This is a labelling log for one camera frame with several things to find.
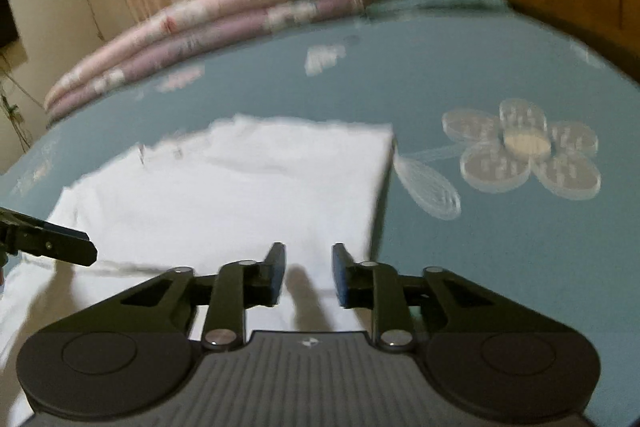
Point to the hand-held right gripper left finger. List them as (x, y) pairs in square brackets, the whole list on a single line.
[(276, 269)]

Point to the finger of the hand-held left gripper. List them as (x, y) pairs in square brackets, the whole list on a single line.
[(60, 244)]

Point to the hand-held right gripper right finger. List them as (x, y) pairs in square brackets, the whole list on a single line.
[(340, 274)]

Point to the white long-sleeved shirt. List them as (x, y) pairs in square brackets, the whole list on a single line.
[(225, 187)]

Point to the black television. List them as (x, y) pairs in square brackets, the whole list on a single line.
[(7, 22)]

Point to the purple floral quilt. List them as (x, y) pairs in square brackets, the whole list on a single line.
[(225, 32)]

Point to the pink floral quilt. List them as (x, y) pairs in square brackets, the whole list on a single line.
[(225, 2)]

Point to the teal pillow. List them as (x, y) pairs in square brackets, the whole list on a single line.
[(440, 4)]

